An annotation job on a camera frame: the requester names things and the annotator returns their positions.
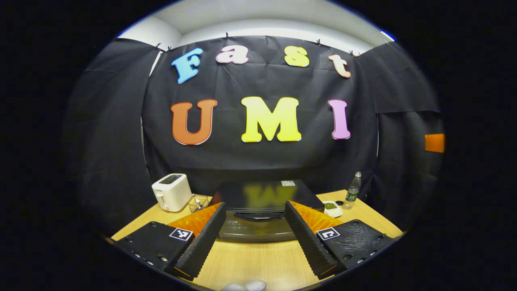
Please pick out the white toaster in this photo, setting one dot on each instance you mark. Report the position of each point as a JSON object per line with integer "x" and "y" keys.
{"x": 173, "y": 194}

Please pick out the small ceiling light panel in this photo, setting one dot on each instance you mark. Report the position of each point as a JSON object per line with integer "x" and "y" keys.
{"x": 387, "y": 36}

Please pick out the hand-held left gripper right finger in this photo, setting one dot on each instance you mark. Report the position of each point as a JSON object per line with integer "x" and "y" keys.
{"x": 309, "y": 242}

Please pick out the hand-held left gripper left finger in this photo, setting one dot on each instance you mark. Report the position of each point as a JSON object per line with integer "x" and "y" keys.
{"x": 206, "y": 242}

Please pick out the clear plastic water bottle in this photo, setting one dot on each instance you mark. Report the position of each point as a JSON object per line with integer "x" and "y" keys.
{"x": 352, "y": 192}

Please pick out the black electric oven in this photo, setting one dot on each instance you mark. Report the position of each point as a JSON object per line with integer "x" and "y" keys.
{"x": 258, "y": 232}

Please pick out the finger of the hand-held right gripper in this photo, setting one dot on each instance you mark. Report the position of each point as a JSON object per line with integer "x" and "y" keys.
{"x": 434, "y": 142}

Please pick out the small white dish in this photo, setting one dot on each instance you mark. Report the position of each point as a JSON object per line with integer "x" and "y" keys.
{"x": 332, "y": 208}

